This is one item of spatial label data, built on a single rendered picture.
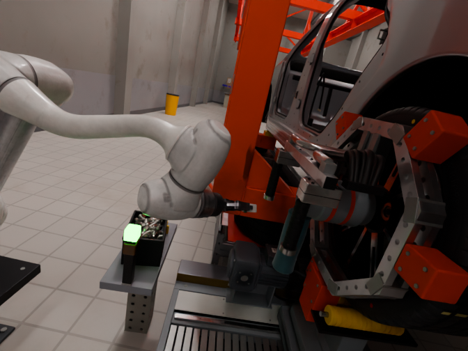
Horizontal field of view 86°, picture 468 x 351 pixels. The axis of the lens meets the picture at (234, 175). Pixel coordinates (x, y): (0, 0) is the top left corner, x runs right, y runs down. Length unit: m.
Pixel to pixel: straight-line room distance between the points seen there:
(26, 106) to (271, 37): 0.88
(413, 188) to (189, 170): 0.50
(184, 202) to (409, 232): 0.51
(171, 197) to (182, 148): 0.12
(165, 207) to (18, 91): 0.44
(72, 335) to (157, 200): 0.94
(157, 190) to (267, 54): 0.78
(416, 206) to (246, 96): 0.79
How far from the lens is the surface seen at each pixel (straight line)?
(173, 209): 0.64
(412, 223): 0.67
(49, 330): 1.49
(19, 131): 1.06
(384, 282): 0.72
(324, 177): 0.60
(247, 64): 1.17
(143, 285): 0.96
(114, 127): 0.67
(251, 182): 1.26
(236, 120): 1.17
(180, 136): 0.59
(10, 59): 0.91
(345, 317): 0.96
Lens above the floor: 1.11
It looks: 18 degrees down
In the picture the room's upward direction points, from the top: 13 degrees clockwise
